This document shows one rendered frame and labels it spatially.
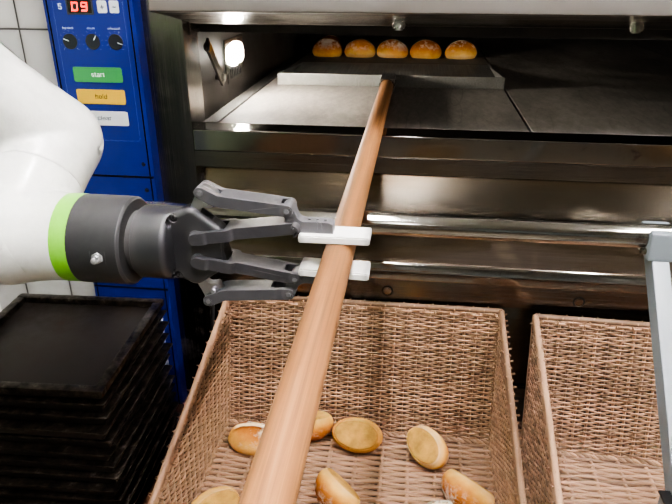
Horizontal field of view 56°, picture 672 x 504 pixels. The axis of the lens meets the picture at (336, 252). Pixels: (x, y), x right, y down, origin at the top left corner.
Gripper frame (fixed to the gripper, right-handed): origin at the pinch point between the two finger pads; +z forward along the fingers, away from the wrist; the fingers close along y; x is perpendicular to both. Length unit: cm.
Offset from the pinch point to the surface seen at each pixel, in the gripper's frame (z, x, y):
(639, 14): 36, -38, -20
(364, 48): -10, -149, -1
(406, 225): 6.8, -15.5, 3.1
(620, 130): 44, -62, 1
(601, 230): 29.8, -15.6, 2.4
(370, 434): 2, -38, 56
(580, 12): 29, -38, -20
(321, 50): -23, -149, -1
